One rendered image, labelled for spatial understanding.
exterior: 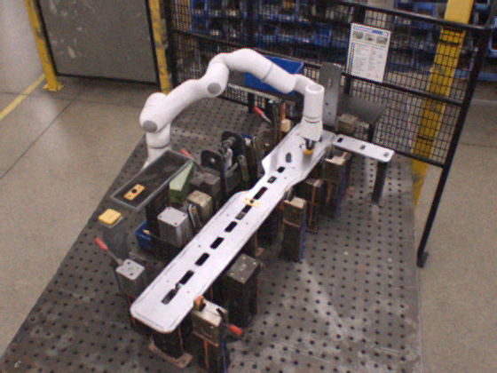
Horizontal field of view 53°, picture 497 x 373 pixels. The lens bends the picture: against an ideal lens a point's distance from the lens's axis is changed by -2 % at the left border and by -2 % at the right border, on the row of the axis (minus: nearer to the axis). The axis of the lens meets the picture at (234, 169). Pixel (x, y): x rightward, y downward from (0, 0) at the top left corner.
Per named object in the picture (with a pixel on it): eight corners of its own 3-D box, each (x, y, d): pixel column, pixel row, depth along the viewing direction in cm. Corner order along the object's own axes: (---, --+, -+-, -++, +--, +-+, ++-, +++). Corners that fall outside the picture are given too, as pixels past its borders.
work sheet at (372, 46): (383, 84, 264) (393, 29, 245) (343, 74, 274) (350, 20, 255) (384, 83, 266) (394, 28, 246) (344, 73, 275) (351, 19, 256)
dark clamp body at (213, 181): (218, 250, 236) (215, 189, 212) (195, 240, 241) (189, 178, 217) (231, 236, 243) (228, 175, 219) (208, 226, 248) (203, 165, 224)
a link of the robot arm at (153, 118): (156, 121, 253) (148, 141, 241) (140, 104, 247) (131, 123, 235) (235, 74, 229) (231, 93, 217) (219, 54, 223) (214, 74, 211)
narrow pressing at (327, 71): (335, 125, 261) (341, 67, 240) (314, 119, 266) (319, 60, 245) (335, 124, 262) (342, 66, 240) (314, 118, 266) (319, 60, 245)
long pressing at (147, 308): (174, 341, 166) (173, 338, 165) (123, 311, 176) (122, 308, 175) (339, 135, 256) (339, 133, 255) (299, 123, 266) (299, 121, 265)
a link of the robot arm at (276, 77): (260, 66, 231) (312, 99, 240) (259, 83, 219) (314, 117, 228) (272, 51, 226) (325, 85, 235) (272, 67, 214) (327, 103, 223)
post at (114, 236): (130, 301, 214) (111, 229, 186) (116, 293, 217) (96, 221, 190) (140, 289, 219) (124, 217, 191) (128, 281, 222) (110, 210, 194)
